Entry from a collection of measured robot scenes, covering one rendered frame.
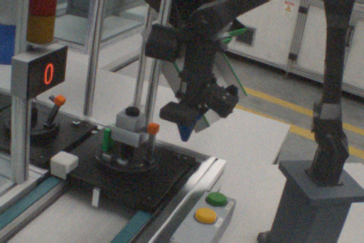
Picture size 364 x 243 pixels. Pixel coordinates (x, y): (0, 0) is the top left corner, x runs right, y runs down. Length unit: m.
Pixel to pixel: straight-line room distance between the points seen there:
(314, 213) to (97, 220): 0.43
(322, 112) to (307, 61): 4.13
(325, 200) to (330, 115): 0.16
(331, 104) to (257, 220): 0.39
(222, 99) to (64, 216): 0.38
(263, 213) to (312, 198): 0.32
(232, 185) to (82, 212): 0.45
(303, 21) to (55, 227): 4.25
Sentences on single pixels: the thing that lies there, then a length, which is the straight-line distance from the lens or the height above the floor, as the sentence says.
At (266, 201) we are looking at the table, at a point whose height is 0.86.
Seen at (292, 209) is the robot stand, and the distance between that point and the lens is 1.08.
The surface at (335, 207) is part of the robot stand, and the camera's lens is 1.07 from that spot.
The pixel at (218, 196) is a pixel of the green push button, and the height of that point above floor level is 0.97.
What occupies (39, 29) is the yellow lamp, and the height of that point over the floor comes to 1.29.
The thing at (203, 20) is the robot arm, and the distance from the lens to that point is 0.97.
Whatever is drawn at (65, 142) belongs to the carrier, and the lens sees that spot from 1.23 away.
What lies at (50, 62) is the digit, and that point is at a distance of 0.95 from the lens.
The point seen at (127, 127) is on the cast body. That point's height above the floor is 1.06.
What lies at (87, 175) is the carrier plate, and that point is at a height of 0.97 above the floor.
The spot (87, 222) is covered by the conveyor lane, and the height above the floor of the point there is 0.92.
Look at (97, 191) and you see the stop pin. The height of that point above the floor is 0.96.
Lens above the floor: 1.54
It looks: 25 degrees down
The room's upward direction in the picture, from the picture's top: 10 degrees clockwise
